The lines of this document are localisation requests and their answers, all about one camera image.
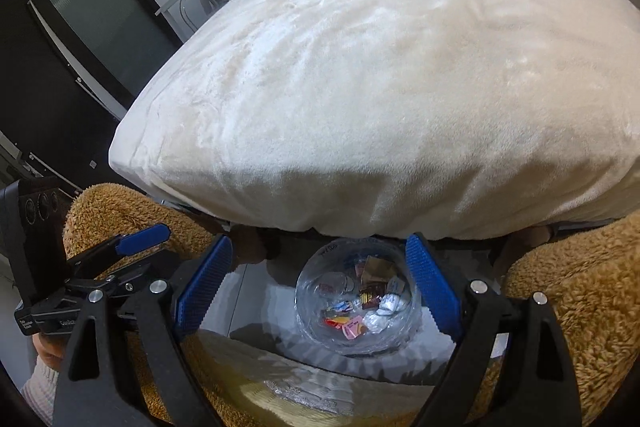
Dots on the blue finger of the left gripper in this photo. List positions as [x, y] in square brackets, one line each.
[144, 240]

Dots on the person's left hand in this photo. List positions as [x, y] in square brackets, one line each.
[50, 350]

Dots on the white metal chair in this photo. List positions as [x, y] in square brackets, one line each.
[208, 7]

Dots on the brown patterned snack bag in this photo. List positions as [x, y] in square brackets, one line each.
[370, 295]

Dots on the brown fuzzy rug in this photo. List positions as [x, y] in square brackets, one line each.
[591, 278]

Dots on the clear plastic trash bin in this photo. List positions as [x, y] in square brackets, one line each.
[329, 286]

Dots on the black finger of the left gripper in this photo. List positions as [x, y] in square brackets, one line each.
[142, 273]

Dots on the cream knit sleeve forearm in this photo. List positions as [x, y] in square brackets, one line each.
[40, 389]

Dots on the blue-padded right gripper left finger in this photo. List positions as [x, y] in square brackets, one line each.
[98, 385]

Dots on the dark frosted glass door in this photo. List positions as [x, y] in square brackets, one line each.
[122, 44]

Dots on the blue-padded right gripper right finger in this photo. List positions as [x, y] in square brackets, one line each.
[536, 385]

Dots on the beige paper bag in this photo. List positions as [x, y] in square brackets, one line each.
[377, 271]

